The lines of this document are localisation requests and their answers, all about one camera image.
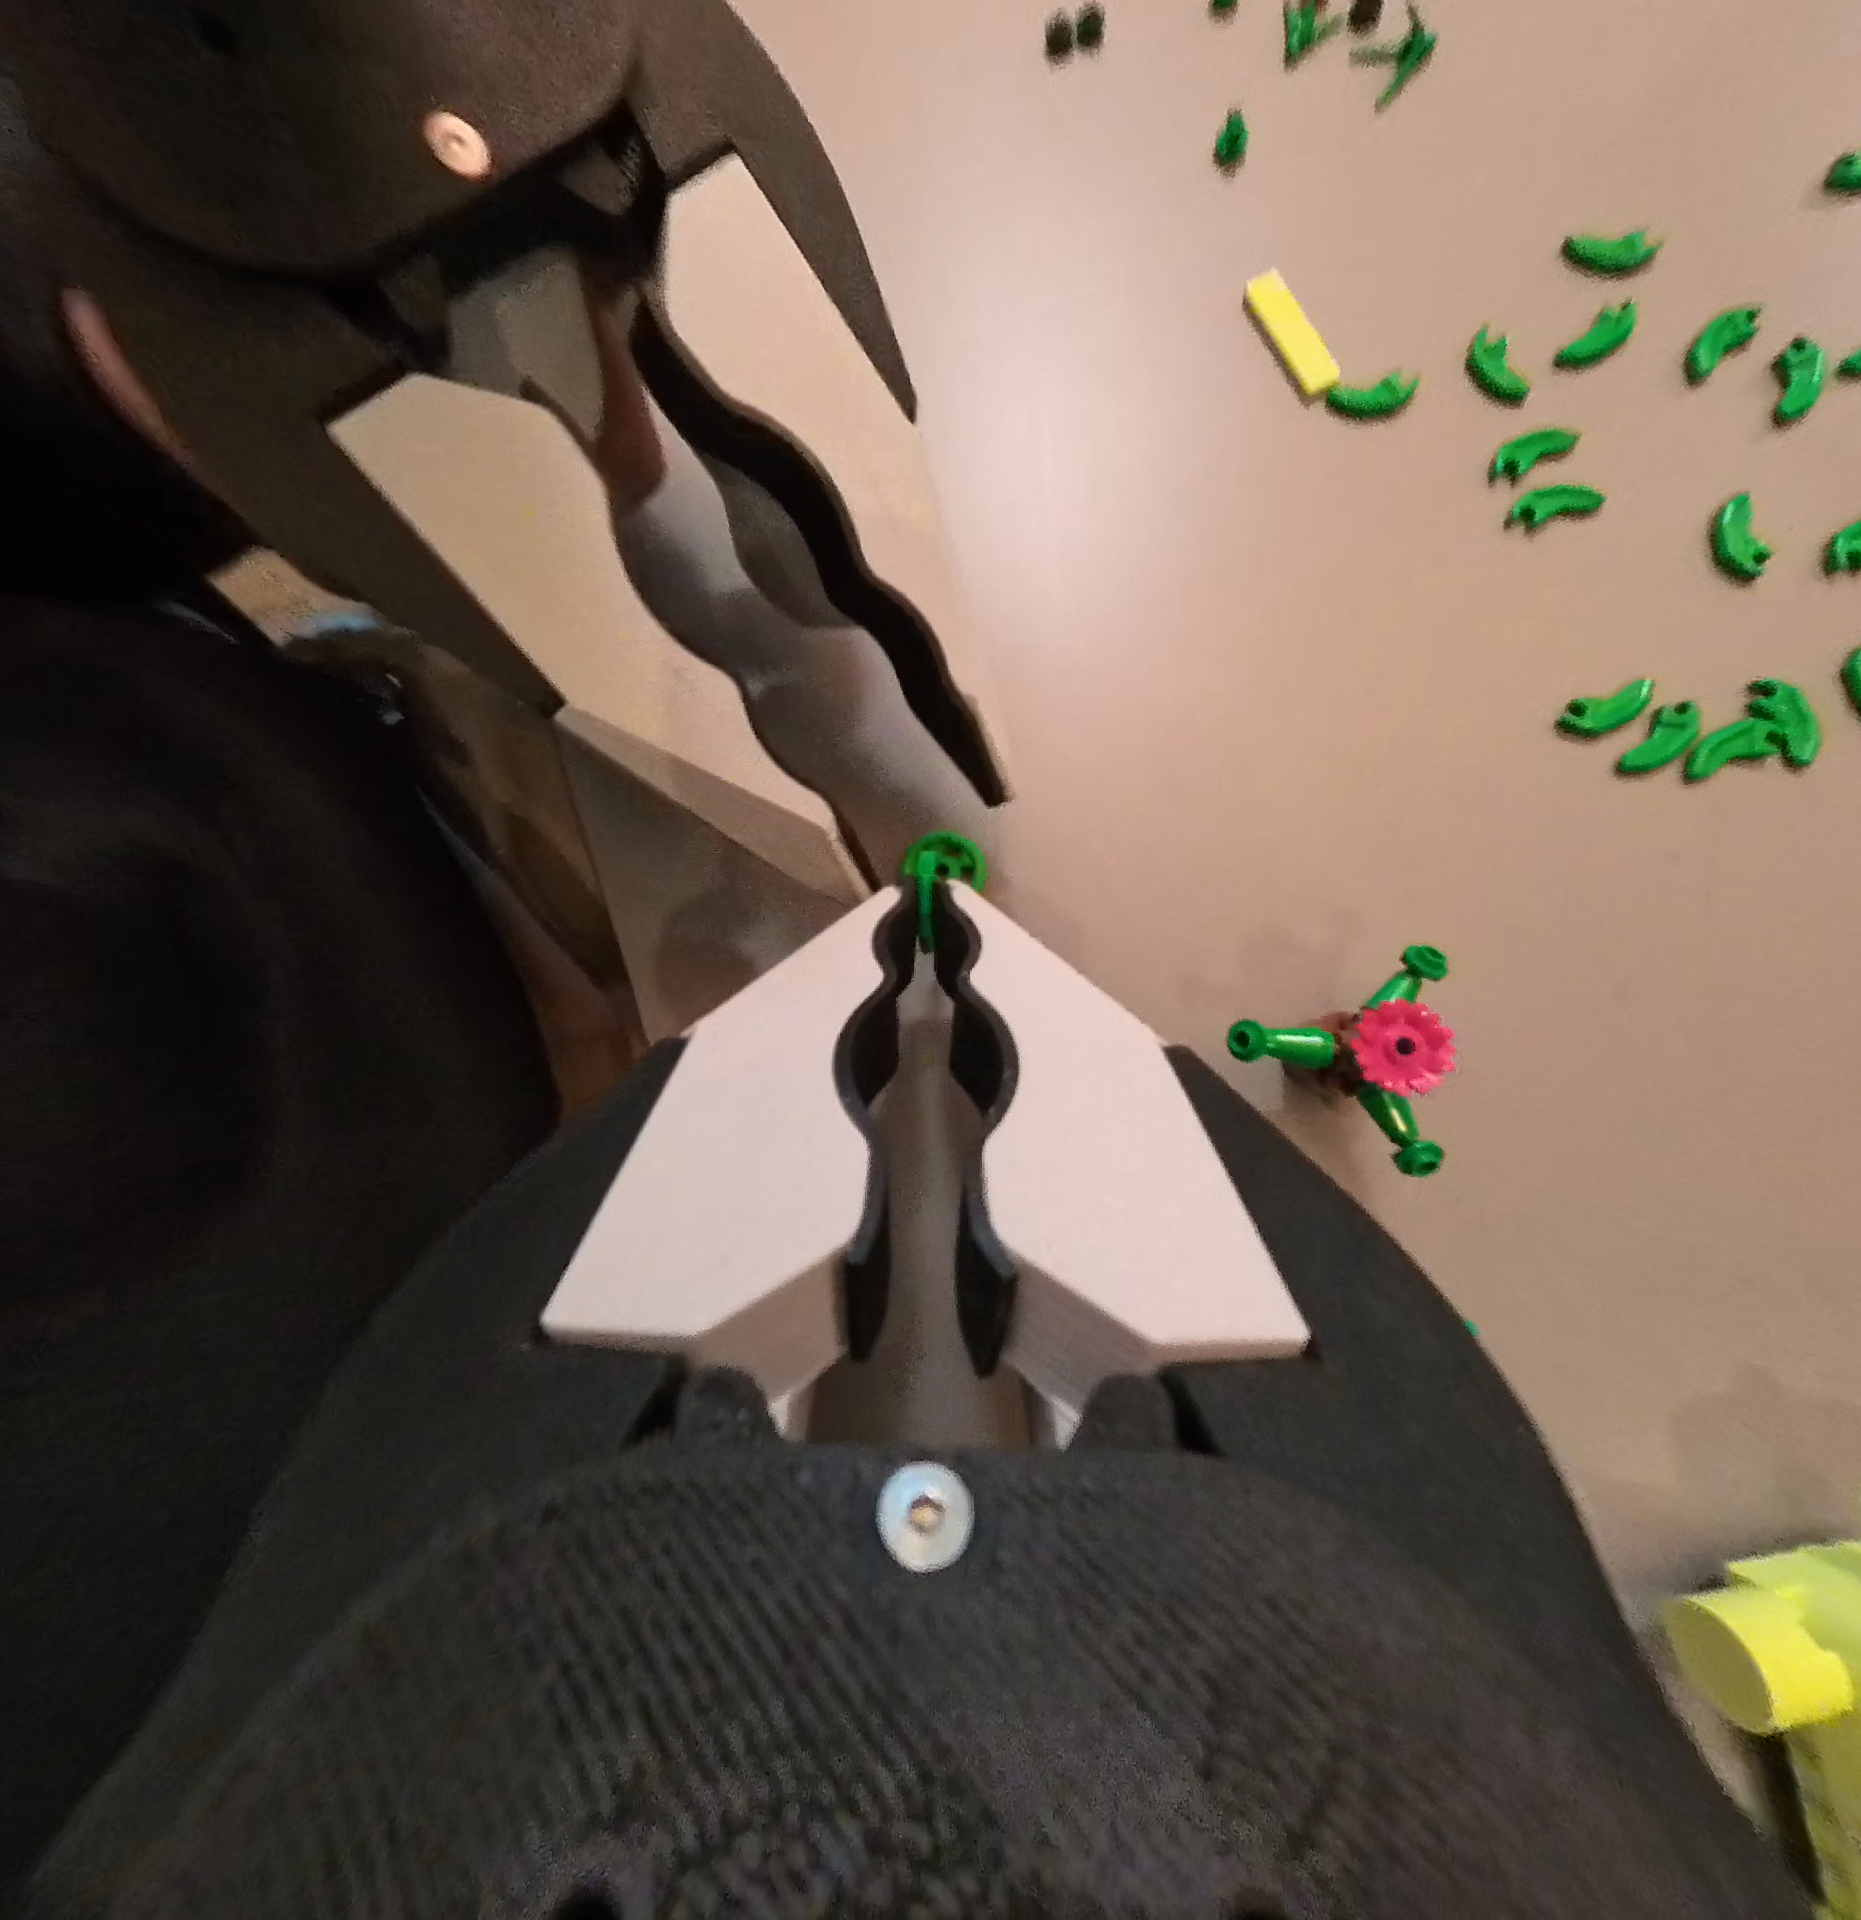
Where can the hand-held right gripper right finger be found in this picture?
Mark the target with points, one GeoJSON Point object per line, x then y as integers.
{"type": "Point", "coordinates": [1124, 1199]}

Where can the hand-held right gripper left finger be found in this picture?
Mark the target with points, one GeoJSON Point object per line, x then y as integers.
{"type": "Point", "coordinates": [734, 1199]}

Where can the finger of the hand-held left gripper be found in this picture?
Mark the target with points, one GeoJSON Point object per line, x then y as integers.
{"type": "Point", "coordinates": [465, 497]}
{"type": "Point", "coordinates": [811, 345]}

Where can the green curved leaf piece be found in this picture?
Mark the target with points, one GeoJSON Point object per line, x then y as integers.
{"type": "Point", "coordinates": [926, 907]}

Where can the green toy wheel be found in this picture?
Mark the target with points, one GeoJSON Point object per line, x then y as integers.
{"type": "Point", "coordinates": [952, 855]}

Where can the person's left hand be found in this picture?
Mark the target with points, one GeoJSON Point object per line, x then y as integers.
{"type": "Point", "coordinates": [101, 341]}

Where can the person's left leg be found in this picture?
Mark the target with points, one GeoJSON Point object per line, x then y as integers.
{"type": "Point", "coordinates": [569, 929]}

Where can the toy cactus with pink flower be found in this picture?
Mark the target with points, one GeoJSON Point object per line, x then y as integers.
{"type": "Point", "coordinates": [1403, 1046]}

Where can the yellow flat toy brick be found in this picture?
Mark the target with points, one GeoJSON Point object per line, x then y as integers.
{"type": "Point", "coordinates": [1291, 332]}

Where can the toy stem with red flower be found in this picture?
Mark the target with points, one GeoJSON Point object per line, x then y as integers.
{"type": "Point", "coordinates": [1302, 28]}

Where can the green three-pronged toy stem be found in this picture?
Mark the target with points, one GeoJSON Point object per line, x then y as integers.
{"type": "Point", "coordinates": [1403, 53]}

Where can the scatter of green toy leaves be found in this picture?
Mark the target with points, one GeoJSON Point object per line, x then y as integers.
{"type": "Point", "coordinates": [1614, 706]}

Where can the lime green toy figure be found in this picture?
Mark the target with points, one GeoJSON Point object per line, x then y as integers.
{"type": "Point", "coordinates": [1771, 1667]}

